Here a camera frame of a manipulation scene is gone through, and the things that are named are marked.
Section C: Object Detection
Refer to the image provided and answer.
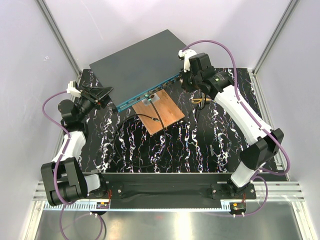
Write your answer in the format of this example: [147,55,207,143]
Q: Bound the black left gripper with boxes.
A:
[77,85,115,121]

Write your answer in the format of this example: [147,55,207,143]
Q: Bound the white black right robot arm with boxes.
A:
[178,49,284,199]

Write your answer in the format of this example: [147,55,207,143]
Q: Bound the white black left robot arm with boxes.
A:
[40,81,113,206]

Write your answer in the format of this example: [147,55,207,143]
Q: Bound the left orange connector block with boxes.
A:
[97,202,110,209]

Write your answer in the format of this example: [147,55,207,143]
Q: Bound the orange connector block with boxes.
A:
[97,202,110,209]
[231,202,247,211]

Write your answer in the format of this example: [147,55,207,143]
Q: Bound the right orange connector block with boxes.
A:
[231,202,247,211]

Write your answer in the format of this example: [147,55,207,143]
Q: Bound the grey ethernet cable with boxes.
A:
[197,94,211,111]

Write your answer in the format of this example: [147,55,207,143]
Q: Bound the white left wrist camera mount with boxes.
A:
[66,81,81,98]

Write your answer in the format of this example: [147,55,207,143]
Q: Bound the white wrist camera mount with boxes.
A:
[66,81,81,98]
[177,49,197,73]

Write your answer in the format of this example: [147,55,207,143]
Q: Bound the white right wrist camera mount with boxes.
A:
[177,49,197,73]

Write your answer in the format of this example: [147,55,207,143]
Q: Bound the dark grey network switch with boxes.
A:
[89,29,186,112]

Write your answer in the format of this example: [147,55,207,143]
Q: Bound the black fibre cable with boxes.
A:
[113,98,171,169]

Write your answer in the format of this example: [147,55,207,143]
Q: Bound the left aluminium frame post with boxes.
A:
[35,0,82,77]

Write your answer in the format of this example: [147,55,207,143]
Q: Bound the aluminium frame post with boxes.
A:
[35,0,82,77]
[252,0,300,76]

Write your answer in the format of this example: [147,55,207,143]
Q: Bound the right aluminium frame post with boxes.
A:
[252,0,300,76]

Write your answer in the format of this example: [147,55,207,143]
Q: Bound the aluminium frame rail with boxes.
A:
[32,181,305,213]

